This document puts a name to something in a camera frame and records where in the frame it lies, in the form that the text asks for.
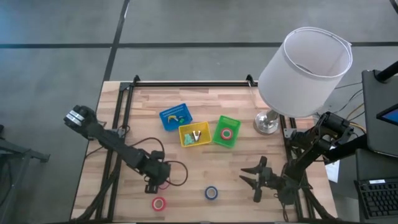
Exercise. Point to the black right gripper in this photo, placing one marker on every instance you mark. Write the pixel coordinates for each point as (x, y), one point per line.
(270, 180)

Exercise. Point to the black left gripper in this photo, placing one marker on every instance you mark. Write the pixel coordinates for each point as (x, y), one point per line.
(157, 169)

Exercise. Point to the red tape roll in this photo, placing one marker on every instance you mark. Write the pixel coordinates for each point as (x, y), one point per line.
(153, 203)

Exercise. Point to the blue tape roll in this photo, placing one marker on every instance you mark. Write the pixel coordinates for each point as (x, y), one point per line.
(206, 193)

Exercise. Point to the pink tape roll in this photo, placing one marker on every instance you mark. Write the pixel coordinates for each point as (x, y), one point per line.
(226, 129)

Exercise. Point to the yellow stapler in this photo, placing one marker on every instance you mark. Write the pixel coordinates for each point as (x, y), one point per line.
(172, 119)

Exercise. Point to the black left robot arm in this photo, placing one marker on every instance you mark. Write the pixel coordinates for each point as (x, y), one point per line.
(112, 141)

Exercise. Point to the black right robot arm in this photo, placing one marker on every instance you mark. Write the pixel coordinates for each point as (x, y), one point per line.
(311, 149)

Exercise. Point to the green plastic basket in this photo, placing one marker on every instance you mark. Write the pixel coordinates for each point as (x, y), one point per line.
(236, 124)

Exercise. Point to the yellow plastic basket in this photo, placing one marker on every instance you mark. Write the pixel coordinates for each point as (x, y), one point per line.
(205, 143)

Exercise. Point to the blue plastic basket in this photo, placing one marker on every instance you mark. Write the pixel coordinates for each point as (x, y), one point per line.
(169, 110)

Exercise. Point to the white paper sheet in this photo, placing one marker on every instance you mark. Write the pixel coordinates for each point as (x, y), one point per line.
(333, 171)

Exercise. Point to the silver table lamp white shade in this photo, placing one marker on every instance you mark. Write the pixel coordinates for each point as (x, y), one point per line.
(289, 87)

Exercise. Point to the black keyboard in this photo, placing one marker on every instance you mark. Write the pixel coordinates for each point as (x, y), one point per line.
(379, 199)

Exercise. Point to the grey laptop on stand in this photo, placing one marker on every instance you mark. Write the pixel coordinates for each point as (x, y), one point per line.
(373, 124)

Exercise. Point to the black stand legs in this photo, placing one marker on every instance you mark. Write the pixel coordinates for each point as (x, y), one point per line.
(18, 152)

